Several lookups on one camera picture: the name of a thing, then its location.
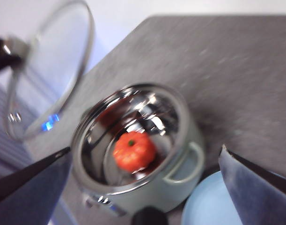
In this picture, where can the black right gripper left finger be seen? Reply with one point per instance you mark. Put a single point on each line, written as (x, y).
(28, 199)

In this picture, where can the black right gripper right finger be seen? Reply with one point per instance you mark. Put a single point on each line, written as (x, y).
(257, 194)

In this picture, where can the glass lid with green knob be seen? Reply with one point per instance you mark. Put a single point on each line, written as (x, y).
(60, 58)

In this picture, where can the orange pumpkin with green stem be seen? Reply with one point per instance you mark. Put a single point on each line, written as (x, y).
(133, 151)

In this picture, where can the blue plate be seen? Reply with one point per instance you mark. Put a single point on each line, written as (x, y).
(203, 201)

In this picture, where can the pale green electric steamer pot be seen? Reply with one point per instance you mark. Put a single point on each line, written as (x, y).
(156, 194)

